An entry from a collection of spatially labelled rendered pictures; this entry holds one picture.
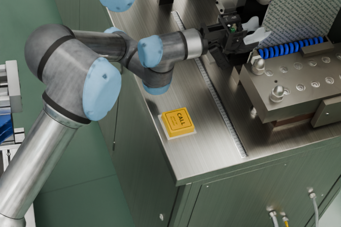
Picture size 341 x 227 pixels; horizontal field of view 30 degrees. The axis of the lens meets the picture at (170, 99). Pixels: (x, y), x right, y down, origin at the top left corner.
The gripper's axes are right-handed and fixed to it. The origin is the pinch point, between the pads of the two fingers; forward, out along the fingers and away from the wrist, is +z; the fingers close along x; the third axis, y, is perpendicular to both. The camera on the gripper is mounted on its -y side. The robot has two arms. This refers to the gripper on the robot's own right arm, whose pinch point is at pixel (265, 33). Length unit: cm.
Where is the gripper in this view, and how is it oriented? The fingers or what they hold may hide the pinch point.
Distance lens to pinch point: 173.1
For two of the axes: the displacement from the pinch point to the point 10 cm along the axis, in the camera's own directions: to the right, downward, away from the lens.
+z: 9.3, -2.1, 3.0
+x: -3.4, -7.9, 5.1
